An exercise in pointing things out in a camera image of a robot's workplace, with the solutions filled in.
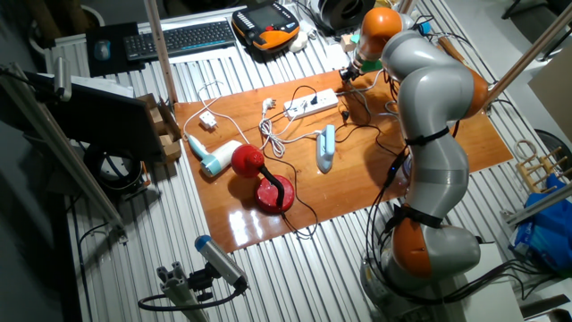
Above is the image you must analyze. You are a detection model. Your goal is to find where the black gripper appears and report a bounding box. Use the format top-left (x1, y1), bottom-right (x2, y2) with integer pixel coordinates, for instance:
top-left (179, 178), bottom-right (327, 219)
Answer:
top-left (338, 64), bottom-right (363, 85)

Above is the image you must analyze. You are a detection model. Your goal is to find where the white power strip cord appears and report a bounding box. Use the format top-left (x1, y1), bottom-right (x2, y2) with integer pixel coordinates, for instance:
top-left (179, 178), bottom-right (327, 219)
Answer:
top-left (337, 69), bottom-right (403, 120)

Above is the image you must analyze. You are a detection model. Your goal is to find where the black lamp cord with plug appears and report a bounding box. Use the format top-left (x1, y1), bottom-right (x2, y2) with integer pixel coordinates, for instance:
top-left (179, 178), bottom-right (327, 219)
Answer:
top-left (261, 84), bottom-right (319, 240)

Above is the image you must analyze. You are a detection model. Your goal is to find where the braided cord with white plug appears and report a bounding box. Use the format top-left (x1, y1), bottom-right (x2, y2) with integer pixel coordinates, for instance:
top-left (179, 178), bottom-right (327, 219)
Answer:
top-left (257, 97), bottom-right (323, 160)

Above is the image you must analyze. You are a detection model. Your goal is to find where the white power strip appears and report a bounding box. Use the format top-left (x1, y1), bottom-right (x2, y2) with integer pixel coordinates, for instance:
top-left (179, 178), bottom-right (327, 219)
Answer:
top-left (283, 88), bottom-right (340, 120)

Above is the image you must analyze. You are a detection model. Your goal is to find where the white square plug adapter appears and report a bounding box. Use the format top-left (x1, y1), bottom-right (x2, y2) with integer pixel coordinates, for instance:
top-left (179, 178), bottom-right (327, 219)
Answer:
top-left (198, 110), bottom-right (219, 131)

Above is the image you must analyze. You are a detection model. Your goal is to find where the white rounded lump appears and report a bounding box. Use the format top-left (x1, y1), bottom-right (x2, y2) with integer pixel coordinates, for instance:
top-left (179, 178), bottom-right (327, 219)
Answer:
top-left (288, 30), bottom-right (309, 54)

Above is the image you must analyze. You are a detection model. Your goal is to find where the black filament spool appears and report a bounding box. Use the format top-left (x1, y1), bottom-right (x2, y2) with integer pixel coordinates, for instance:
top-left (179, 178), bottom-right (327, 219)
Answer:
top-left (317, 0), bottom-right (376, 31)

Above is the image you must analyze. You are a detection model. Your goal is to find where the light blue travel iron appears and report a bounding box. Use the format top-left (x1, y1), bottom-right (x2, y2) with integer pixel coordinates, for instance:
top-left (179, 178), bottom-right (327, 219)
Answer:
top-left (315, 123), bottom-right (337, 174)

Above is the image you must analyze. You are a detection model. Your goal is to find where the black orange teach pendant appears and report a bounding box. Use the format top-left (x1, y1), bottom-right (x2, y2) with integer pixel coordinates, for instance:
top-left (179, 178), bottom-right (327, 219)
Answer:
top-left (231, 1), bottom-right (301, 53)

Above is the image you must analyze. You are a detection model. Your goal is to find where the orange wooden board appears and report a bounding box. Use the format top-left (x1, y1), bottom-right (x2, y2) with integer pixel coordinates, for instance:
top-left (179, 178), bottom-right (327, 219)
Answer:
top-left (173, 46), bottom-right (515, 255)

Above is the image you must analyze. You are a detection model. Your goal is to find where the red desk lamp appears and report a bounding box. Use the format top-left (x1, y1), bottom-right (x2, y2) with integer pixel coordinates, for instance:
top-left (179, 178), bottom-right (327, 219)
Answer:
top-left (230, 143), bottom-right (297, 215)

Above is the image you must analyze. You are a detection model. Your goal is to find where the white blue hair dryer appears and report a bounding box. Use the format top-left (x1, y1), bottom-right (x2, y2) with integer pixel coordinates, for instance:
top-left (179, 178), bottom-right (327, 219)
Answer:
top-left (185, 132), bottom-right (242, 178)

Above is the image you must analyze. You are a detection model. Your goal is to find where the black keyboard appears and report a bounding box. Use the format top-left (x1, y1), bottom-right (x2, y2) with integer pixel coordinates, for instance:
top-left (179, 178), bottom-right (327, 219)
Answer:
top-left (123, 20), bottom-right (237, 63)

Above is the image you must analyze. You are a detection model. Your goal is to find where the brown cardboard sheet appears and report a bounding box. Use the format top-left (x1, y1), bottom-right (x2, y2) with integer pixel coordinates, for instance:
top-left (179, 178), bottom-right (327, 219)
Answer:
top-left (527, 42), bottom-right (572, 144)

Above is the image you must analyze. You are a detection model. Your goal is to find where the black office chair base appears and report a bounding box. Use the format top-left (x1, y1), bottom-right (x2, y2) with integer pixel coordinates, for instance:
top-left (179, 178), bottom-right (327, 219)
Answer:
top-left (500, 0), bottom-right (572, 63)

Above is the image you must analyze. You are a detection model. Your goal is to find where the wooden peg rack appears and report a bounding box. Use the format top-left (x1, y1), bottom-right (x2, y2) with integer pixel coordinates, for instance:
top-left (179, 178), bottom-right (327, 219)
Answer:
top-left (514, 146), bottom-right (572, 194)

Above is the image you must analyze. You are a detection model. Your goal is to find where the black mouse pad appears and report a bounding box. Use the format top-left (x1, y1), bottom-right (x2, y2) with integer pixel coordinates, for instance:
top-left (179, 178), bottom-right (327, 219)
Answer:
top-left (85, 21), bottom-right (147, 78)

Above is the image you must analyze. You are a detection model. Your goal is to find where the black monitor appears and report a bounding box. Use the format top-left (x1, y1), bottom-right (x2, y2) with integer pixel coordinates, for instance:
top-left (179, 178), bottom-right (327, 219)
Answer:
top-left (24, 71), bottom-right (165, 163)

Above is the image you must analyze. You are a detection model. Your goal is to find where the grey computer mouse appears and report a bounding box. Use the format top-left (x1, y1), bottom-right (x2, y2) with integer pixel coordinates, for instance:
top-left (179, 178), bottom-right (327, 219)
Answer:
top-left (93, 38), bottom-right (112, 62)

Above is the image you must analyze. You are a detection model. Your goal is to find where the blue plastic bag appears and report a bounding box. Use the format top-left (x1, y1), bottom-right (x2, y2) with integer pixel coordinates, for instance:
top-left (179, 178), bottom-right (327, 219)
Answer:
top-left (509, 173), bottom-right (572, 274)

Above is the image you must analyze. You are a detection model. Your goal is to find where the short aluminium profile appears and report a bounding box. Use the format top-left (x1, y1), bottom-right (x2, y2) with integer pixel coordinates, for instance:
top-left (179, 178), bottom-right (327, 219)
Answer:
top-left (156, 261), bottom-right (211, 322)

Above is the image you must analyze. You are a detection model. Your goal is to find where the grey cylindrical webcam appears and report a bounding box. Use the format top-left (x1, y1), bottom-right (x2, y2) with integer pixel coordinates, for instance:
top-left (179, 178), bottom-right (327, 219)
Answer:
top-left (53, 56), bottom-right (72, 102)

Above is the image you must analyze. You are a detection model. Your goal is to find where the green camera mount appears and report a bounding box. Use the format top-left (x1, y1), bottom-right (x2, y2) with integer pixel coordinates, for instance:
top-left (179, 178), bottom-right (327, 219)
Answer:
top-left (359, 57), bottom-right (384, 73)

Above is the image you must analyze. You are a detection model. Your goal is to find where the thin black cord with switch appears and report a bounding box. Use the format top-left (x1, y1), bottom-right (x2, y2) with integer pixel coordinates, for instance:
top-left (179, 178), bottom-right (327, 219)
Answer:
top-left (334, 91), bottom-right (408, 157)

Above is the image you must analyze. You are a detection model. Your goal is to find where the wooden handled tool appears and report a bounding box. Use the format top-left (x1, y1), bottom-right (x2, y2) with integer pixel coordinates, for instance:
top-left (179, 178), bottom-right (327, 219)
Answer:
top-left (437, 36), bottom-right (468, 66)

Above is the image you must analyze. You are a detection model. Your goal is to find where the beige rope ring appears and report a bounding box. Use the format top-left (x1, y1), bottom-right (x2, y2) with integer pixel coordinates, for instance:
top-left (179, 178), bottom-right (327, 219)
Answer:
top-left (513, 139), bottom-right (540, 162)

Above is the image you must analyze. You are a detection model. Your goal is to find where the grey camera with blue tip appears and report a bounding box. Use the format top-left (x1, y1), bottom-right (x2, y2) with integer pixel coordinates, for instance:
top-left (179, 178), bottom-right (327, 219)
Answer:
top-left (194, 234), bottom-right (249, 291)

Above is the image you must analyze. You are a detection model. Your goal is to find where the aluminium frame beam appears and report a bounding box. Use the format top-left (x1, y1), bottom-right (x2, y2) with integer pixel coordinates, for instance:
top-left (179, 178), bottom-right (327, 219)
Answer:
top-left (0, 62), bottom-right (129, 242)
top-left (500, 181), bottom-right (572, 227)

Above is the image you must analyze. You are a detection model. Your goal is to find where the black camera bracket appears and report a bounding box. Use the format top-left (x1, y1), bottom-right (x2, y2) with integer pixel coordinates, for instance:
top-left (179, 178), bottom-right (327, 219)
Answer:
top-left (187, 263), bottom-right (216, 302)

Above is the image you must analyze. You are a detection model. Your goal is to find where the black cable reel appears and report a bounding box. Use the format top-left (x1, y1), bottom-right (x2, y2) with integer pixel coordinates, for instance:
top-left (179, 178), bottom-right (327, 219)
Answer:
top-left (83, 142), bottom-right (151, 196)

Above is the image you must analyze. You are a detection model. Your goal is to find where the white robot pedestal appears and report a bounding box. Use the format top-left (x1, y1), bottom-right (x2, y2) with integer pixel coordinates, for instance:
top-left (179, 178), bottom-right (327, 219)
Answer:
top-left (453, 243), bottom-right (524, 322)

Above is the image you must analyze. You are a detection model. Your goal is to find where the black camera cable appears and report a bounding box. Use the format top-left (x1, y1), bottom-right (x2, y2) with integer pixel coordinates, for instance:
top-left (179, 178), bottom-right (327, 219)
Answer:
top-left (137, 285), bottom-right (246, 312)

